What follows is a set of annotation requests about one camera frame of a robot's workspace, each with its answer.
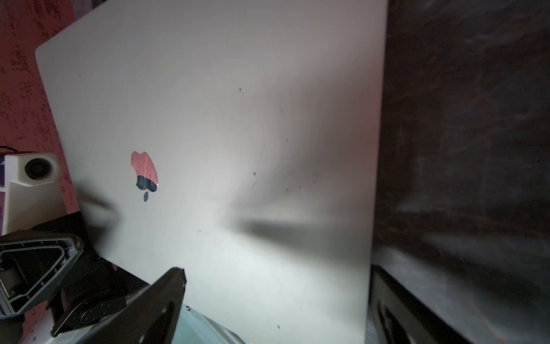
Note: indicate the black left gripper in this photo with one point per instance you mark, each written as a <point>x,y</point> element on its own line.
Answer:
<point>60,263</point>

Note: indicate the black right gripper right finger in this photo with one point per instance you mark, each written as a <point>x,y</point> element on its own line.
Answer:
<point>400,317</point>

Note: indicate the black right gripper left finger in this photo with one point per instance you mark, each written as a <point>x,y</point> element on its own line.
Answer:
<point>151,318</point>

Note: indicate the silver laptop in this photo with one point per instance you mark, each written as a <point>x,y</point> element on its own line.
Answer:
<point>237,140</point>

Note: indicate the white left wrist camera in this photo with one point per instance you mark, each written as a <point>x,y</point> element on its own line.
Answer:
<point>31,185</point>

